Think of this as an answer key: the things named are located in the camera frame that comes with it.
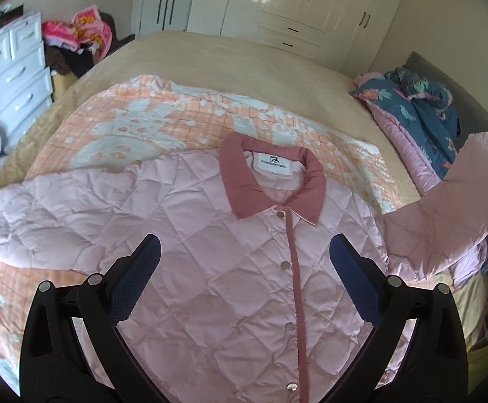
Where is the pink quilted jacket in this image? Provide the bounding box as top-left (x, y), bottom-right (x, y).
top-left (0, 133), bottom-right (488, 402)

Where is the pink yellow clothes pile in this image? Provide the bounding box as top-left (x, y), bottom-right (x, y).
top-left (42, 5), bottom-right (113, 59)

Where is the grey headboard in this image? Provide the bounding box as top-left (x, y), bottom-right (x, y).
top-left (404, 51), bottom-right (488, 144)

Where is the blue pink floral quilt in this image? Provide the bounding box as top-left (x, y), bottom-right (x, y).
top-left (350, 68), bottom-right (460, 195)

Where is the white glossy wardrobe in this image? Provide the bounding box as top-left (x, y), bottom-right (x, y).
top-left (188, 0), bottom-right (401, 77)

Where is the beige bed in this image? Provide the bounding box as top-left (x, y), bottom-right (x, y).
top-left (0, 28), bottom-right (488, 387)

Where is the orange white patterned blanket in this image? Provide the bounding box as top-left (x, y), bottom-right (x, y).
top-left (0, 73), bottom-right (422, 400)

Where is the white drawer chest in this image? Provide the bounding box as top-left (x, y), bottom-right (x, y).
top-left (0, 12), bottom-right (53, 152)

